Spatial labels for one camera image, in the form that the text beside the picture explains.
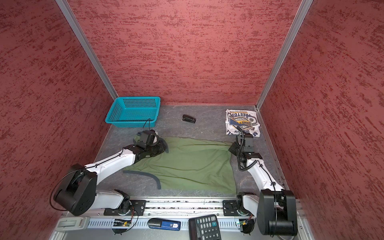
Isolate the right small circuit board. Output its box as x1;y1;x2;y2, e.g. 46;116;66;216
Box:
239;219;255;235

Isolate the black calculator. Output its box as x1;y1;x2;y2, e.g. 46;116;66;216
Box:
188;215;222;240

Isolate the grey plastic handle block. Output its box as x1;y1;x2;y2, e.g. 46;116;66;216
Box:
55;217;90;232

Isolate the green tank top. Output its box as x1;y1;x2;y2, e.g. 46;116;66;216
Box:
123;137;236;195

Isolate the left small circuit board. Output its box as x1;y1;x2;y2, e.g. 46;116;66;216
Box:
113;219;132;228

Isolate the grey metal corner post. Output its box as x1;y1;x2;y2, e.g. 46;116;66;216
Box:
55;0;118;100
255;0;313;112

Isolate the white tank top navy trim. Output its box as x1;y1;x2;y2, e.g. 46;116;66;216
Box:
225;110;261;138

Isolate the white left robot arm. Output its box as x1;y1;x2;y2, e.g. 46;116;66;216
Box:
49;130;169;217

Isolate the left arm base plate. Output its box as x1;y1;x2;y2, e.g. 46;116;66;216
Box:
103;200;147;217

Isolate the small black stapler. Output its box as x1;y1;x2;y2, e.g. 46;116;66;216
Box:
182;115;196;124

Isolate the grey metal corner post right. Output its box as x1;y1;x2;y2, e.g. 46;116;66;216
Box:
255;0;313;112

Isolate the small circuit board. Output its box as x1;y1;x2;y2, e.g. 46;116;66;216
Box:
113;219;132;228
239;219;255;235

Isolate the grey metal corner post left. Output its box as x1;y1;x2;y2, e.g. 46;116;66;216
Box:
55;0;118;100

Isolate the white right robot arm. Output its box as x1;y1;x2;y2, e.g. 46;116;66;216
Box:
229;132;298;237

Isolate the teal plastic laundry basket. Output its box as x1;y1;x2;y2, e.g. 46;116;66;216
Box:
105;97;161;128

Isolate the blue black handheld device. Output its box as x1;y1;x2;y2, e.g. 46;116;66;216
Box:
148;218;181;231

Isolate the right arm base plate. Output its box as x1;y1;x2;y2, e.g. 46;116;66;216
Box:
222;200;250;217

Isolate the aluminium rail frame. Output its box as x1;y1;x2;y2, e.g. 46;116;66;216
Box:
49;195;316;240

